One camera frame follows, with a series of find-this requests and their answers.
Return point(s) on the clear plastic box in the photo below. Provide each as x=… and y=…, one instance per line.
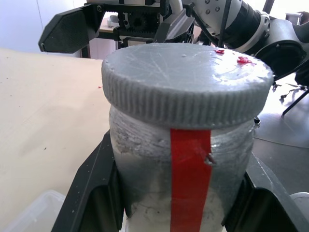
x=31, y=212

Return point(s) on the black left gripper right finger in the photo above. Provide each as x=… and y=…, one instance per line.
x=268, y=193

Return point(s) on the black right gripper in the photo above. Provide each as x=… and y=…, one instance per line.
x=137, y=20

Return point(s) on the wooden background desk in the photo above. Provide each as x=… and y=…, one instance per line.
x=108, y=24

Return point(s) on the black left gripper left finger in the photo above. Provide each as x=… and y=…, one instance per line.
x=93, y=183

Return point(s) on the black chair base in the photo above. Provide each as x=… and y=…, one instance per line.
x=293, y=94

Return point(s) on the grey jar with red tape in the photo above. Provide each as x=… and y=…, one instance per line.
x=154, y=183

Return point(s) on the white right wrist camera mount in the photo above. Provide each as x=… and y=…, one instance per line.
x=207, y=14

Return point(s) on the grey ribbed jar lid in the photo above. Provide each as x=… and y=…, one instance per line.
x=183, y=82

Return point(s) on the white round object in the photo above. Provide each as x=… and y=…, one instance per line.
x=300, y=200

